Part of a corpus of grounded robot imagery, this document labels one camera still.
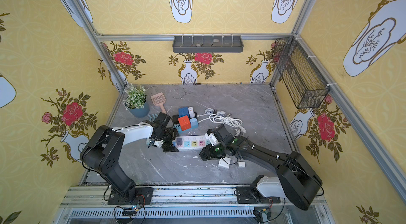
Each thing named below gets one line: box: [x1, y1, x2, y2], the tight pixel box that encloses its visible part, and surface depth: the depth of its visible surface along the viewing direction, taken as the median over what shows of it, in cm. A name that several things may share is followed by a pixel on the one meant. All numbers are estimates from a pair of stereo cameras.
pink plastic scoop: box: [150, 91, 167, 114], surface depth 115 cm
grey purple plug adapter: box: [176, 137, 183, 147], surface depth 90 cm
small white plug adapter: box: [237, 161, 246, 167], surface depth 83 cm
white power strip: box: [174, 135, 212, 151], surface depth 90 cm
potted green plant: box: [123, 83, 150, 118], surface depth 94 cm
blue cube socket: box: [178, 106, 190, 121], surface depth 97 cm
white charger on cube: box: [188, 106, 196, 118], surface depth 99 cm
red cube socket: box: [177, 115, 192, 132], surface depth 94 cm
